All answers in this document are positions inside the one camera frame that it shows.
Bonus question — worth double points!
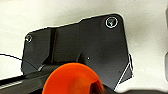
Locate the black robot torso link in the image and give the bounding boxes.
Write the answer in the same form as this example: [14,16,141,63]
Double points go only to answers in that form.
[0,64,58,94]

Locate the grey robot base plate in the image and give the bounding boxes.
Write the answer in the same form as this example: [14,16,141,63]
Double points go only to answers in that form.
[19,12,135,92]

